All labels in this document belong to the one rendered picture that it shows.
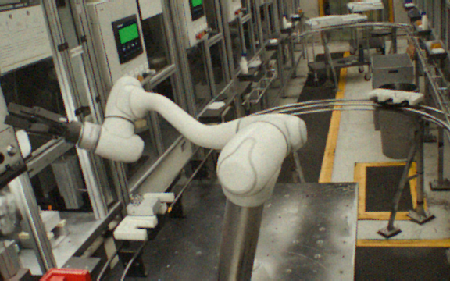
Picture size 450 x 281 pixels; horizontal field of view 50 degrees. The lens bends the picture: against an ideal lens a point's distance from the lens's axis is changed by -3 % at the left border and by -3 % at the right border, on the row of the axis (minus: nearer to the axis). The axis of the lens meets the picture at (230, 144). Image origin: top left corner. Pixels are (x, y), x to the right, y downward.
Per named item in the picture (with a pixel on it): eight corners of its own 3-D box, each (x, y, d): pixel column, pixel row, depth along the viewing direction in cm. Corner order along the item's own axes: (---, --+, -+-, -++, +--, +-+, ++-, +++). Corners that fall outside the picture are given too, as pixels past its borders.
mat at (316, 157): (325, 217, 366) (324, 215, 365) (248, 217, 383) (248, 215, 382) (350, 51, 886) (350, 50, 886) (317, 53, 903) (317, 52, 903)
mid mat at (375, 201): (429, 219, 341) (429, 218, 341) (350, 220, 357) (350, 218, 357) (417, 161, 430) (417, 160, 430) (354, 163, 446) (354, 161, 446)
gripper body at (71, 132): (78, 129, 162) (51, 121, 159) (85, 119, 156) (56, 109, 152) (73, 149, 159) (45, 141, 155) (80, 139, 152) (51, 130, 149)
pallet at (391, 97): (366, 106, 344) (365, 93, 340) (376, 101, 352) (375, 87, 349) (413, 113, 318) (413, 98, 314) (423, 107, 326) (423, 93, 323)
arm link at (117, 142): (89, 158, 162) (98, 122, 167) (133, 170, 169) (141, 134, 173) (97, 150, 153) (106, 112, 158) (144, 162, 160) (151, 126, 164)
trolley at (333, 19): (314, 89, 686) (308, 19, 652) (306, 80, 739) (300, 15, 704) (376, 80, 687) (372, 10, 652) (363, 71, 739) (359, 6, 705)
